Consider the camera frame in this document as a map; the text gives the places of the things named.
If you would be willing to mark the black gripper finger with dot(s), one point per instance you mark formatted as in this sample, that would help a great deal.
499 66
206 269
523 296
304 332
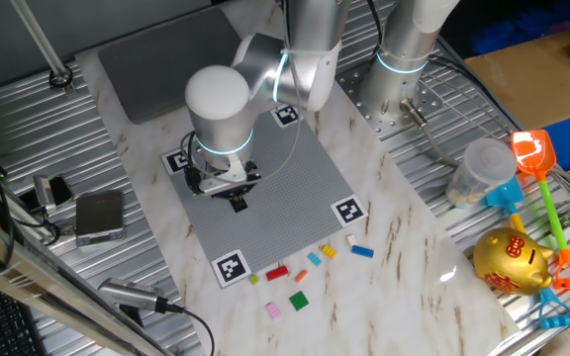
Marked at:
221 196
246 189

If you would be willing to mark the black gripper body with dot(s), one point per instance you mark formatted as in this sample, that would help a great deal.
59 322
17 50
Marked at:
251 172

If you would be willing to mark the black Lego brick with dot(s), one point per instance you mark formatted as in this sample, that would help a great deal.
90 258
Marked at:
239 205

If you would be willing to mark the yellow Lego brick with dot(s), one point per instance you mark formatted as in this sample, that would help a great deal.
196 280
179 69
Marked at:
329 251

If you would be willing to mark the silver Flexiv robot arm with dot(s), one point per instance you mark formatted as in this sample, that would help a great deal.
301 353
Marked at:
225 114

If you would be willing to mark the grey Lego baseplate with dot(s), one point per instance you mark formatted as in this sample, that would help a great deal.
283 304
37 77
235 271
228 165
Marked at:
285 207

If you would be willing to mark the red Lego brick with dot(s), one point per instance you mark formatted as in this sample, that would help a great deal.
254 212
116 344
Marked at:
277 273

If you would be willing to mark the small lime Lego brick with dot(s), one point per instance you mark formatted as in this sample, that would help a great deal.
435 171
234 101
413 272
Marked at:
254 279

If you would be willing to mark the cyan Lego brick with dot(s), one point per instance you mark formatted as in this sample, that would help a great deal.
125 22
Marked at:
314 259

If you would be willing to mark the orange Lego brick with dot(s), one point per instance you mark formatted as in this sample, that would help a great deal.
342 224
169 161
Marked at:
301 276

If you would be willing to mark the white Lego brick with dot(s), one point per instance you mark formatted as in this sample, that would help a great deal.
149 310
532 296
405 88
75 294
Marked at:
351 240

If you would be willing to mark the green Lego plate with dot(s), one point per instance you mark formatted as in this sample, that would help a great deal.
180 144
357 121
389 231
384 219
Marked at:
299 300

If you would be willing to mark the pink Lego brick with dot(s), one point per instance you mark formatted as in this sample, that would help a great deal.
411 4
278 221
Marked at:
273 310

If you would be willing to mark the blue Lego brick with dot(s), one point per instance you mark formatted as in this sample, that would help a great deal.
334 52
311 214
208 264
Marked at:
362 251

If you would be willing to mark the black white ArUco marker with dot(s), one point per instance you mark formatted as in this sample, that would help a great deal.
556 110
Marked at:
176 160
349 210
230 267
285 115

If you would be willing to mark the silver digital scale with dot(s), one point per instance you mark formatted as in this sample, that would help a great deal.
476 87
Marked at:
99 215

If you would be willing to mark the grey fabric pad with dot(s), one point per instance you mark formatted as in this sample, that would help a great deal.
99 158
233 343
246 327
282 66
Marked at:
141 74

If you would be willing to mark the clear plastic cup with bricks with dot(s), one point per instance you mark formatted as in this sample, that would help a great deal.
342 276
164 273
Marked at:
483 168

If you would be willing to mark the silver metal pole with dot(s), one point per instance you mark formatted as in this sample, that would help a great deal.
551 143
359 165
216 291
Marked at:
42 42

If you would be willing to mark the gold piggy bank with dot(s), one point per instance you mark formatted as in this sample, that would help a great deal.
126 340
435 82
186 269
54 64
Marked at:
510 262

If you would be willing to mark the brown cardboard box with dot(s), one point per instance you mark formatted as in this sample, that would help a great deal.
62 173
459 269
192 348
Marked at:
527 84

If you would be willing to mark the blue fuzzy fabric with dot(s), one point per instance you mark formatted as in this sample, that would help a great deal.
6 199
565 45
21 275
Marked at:
537 25

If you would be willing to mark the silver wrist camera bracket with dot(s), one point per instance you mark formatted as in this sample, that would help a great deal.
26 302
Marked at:
220 182

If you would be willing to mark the silver depth camera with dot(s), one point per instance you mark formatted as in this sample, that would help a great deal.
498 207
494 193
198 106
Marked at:
126 293

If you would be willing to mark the perforated metal robot base plate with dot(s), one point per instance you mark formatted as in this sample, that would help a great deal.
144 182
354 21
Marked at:
428 101

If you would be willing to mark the aluminium frame bar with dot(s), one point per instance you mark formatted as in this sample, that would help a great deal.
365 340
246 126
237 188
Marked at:
42 282

